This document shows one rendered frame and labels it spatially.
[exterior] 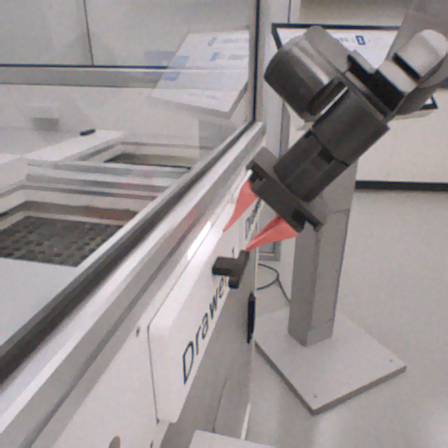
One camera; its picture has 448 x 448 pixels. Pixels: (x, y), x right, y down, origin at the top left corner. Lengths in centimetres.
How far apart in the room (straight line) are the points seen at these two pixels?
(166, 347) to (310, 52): 30
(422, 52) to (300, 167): 14
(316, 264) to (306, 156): 106
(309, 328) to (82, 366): 139
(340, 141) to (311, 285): 113
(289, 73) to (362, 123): 8
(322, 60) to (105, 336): 31
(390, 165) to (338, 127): 320
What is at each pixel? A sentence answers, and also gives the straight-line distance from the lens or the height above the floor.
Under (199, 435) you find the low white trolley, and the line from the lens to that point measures 46.
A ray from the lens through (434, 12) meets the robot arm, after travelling 43.
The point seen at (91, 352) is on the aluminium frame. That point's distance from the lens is 26.
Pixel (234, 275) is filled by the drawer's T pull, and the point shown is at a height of 91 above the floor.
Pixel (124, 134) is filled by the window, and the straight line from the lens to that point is 29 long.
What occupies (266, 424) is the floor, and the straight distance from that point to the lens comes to 144.
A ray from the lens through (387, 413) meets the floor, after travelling 156.
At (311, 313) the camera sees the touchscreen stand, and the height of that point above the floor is 20.
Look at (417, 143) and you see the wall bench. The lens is 359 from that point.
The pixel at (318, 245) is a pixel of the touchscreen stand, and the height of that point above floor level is 50.
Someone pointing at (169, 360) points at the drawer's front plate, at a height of 90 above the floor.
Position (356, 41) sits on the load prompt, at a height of 115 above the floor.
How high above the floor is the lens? 113
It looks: 25 degrees down
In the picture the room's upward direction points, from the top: straight up
